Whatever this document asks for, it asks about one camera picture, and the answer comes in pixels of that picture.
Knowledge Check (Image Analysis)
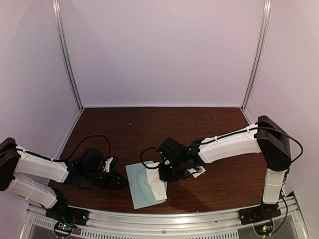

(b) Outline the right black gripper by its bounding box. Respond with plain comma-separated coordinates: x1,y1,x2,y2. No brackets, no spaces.
158,158,186,182

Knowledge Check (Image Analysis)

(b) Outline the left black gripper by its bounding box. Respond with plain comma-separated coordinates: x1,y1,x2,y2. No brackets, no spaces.
84,169,129,191

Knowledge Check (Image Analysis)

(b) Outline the white paper sheet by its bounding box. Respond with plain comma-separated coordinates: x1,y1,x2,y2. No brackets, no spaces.
146,162,167,201

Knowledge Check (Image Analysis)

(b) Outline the light blue envelope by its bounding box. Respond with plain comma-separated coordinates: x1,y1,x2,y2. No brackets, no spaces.
126,163,167,210

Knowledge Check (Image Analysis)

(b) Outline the white seal sticker sheet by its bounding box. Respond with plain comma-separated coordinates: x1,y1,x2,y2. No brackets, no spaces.
188,166,206,178

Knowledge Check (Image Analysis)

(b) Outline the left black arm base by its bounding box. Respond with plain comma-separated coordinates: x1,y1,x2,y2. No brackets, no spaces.
45,189,89,226

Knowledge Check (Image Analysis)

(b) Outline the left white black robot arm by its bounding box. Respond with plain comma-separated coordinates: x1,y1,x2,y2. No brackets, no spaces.
0,137,128,221

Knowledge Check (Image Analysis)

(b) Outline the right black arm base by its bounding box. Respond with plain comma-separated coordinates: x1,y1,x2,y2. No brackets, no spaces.
238,188,282,225

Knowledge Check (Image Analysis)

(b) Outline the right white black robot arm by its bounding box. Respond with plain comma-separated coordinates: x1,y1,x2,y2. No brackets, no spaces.
157,116,292,220

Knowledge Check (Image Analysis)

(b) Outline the left round circuit board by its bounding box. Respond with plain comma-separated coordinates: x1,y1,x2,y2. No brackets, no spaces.
53,222,77,237

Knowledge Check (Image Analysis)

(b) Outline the round circuit board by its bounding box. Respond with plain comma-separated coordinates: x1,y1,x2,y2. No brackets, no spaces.
254,223,274,237
53,222,77,237

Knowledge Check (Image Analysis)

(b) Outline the right round circuit board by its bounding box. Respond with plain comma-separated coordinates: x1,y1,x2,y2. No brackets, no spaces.
254,223,274,237

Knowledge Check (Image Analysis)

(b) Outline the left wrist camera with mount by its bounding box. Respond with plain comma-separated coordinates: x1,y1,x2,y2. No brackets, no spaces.
103,156,119,173

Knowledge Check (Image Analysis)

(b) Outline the right black braided cable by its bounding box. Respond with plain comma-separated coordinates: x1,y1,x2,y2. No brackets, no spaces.
140,146,195,171

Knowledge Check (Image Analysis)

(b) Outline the black braided cable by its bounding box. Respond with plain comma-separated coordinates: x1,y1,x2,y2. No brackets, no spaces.
140,146,195,171
52,134,112,162

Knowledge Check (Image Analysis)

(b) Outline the left black braided cable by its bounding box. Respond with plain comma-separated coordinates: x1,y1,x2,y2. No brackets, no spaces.
52,134,112,162

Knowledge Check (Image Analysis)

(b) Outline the front aluminium rail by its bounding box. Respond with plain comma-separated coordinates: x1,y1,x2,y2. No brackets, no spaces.
24,208,300,239

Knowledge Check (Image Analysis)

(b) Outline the left aluminium frame post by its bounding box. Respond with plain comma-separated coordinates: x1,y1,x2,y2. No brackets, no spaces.
52,0,84,112

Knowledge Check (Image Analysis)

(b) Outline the aluminium frame post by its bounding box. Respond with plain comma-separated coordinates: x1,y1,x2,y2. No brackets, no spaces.
52,0,84,112
241,0,272,112

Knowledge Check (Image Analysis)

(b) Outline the right aluminium frame post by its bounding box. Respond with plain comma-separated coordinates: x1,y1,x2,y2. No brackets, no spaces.
241,0,272,112

